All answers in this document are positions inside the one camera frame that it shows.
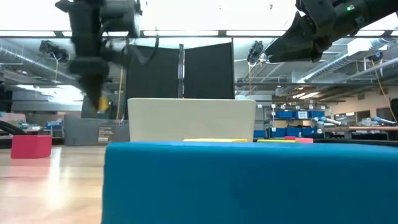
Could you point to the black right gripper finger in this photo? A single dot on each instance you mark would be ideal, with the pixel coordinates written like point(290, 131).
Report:
point(295, 40)
point(295, 58)

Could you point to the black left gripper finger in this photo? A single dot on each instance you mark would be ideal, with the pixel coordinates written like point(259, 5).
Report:
point(88, 90)
point(100, 90)

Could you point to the yellow rectangular block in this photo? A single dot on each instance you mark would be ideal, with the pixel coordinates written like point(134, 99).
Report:
point(104, 103)

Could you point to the red rectangular block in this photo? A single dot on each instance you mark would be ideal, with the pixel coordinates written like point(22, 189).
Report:
point(31, 146)

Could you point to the lime green block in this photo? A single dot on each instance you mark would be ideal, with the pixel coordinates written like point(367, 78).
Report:
point(276, 141)

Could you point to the yellow cube block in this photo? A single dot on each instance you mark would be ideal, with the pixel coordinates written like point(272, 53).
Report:
point(214, 140)

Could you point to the large blue rectangular block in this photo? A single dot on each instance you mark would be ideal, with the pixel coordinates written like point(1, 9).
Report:
point(248, 186)

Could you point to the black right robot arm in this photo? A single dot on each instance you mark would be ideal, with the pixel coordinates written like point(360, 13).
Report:
point(379, 9)

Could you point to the black hanging ceiling device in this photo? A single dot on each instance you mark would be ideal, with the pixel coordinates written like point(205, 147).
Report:
point(256, 51)
point(51, 48)

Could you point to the clear plastic bin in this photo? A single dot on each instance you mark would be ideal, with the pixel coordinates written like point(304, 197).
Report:
point(84, 130)

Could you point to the blue storage crate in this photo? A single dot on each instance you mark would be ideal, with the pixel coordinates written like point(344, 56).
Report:
point(54, 125)

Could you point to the shelf with blue bins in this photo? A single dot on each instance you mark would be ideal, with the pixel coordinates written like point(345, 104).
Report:
point(292, 132)

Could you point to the small red block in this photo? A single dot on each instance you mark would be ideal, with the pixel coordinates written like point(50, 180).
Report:
point(289, 137)

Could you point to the pink rectangular block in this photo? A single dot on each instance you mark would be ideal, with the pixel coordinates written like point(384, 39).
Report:
point(306, 140)

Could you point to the black cabinet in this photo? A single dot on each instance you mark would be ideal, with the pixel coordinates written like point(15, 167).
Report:
point(5, 101)

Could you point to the black folding partition screen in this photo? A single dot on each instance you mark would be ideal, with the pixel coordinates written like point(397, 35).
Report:
point(211, 71)

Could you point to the pale grey plastic bin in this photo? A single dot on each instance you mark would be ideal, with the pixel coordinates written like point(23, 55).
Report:
point(186, 119)

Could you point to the wooden workbench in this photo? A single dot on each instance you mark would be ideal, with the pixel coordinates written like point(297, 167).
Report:
point(367, 128)

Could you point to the black chair back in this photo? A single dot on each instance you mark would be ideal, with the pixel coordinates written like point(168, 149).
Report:
point(395, 109)

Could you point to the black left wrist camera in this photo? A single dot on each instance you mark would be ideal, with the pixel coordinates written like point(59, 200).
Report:
point(122, 17)

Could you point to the black overhead frame beam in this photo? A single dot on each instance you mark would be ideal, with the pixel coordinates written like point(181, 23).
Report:
point(222, 32)

